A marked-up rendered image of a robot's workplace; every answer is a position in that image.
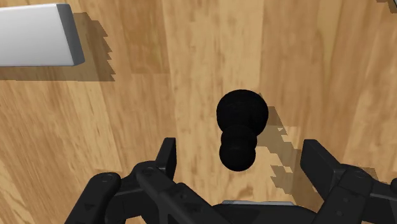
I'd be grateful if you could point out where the white flat box grey edge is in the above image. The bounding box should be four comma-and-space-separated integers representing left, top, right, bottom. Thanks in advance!
0, 3, 85, 67

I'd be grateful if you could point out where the black rounded figure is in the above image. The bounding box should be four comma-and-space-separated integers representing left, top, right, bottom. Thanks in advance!
216, 89, 269, 172

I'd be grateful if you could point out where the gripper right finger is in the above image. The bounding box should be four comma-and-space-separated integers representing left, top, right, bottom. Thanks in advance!
300, 139, 397, 224

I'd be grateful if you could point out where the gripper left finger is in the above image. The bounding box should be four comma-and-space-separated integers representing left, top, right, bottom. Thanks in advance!
64, 137, 231, 224

